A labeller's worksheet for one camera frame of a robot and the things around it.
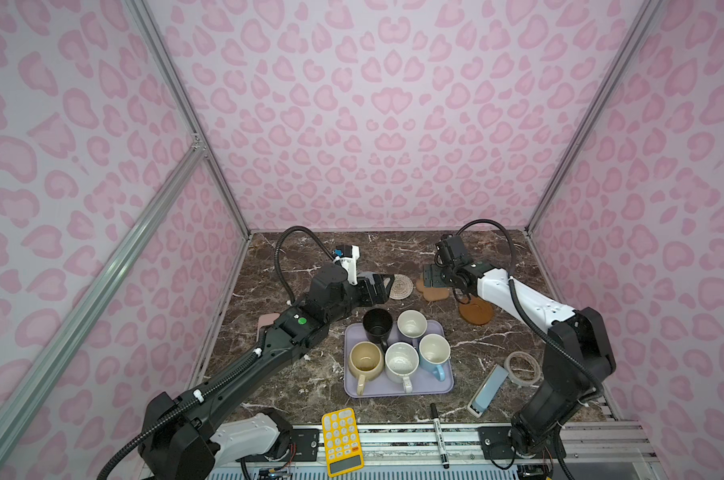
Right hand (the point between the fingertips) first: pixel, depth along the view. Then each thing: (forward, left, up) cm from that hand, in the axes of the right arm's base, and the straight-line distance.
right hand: (441, 270), depth 91 cm
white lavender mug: (-13, +9, -8) cm, 18 cm away
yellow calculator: (-44, +27, -12) cm, 53 cm away
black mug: (-13, +19, -10) cm, 25 cm away
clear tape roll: (-29, -19, -12) cm, 36 cm away
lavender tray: (-30, +18, -13) cm, 38 cm away
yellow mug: (-23, +22, -13) cm, 35 cm away
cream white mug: (-23, +12, -12) cm, 29 cm away
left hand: (-12, +17, +15) cm, 26 cm away
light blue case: (-31, -10, -12) cm, 35 cm away
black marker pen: (-42, +3, -12) cm, 44 cm away
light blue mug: (-21, +3, -9) cm, 23 cm away
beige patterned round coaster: (+3, +11, -14) cm, 18 cm away
